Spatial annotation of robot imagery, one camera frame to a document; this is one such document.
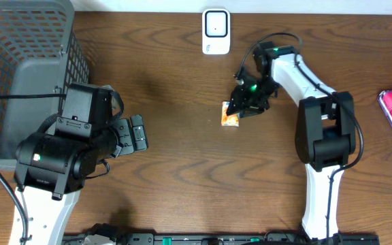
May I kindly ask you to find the orange white Kleenex tissue pack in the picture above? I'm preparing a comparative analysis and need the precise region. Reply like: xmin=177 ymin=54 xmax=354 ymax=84
xmin=221 ymin=101 xmax=239 ymax=127

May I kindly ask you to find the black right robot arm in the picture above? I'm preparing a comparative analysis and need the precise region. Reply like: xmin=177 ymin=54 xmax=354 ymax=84
xmin=225 ymin=42 xmax=356 ymax=244

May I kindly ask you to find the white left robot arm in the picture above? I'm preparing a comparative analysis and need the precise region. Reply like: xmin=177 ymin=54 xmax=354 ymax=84
xmin=10 ymin=83 xmax=148 ymax=244

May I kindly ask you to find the white barcode scanner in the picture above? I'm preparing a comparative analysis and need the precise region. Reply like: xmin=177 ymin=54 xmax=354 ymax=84
xmin=202 ymin=8 xmax=231 ymax=55

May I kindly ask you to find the dark grey plastic basket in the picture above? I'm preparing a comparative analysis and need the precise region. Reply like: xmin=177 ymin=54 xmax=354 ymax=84
xmin=0 ymin=0 xmax=89 ymax=171

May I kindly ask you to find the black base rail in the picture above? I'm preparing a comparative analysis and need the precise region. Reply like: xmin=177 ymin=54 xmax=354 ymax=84
xmin=61 ymin=232 xmax=380 ymax=245

